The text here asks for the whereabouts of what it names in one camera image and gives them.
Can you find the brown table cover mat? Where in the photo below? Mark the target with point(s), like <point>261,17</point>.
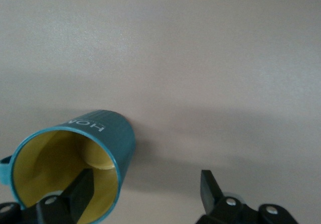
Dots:
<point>175,45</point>

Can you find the teal mug with yellow interior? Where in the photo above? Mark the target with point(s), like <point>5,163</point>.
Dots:
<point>120,138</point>

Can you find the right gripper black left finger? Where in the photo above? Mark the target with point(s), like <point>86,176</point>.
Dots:
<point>75,199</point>

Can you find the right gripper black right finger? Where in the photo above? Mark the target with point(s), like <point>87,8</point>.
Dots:
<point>213,201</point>

